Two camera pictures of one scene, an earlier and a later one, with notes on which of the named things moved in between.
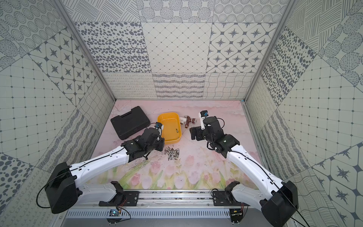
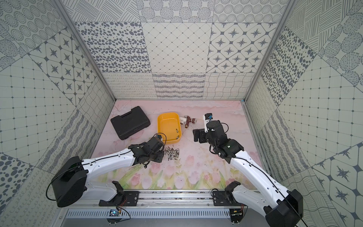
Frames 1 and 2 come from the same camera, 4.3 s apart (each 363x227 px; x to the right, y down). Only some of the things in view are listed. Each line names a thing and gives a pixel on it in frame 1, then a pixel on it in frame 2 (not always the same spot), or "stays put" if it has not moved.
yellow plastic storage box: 172,126 stays put
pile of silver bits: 172,154 stays put
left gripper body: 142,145 to 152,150
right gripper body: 201,135 stays put
